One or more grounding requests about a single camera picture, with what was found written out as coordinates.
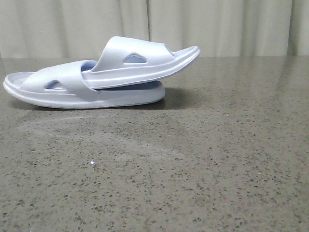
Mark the light blue slipper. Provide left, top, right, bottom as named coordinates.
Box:
left=82, top=36, right=200, bottom=89
left=3, top=60, right=165, bottom=109

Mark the pale green curtain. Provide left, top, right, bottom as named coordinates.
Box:
left=0, top=0, right=309, bottom=58

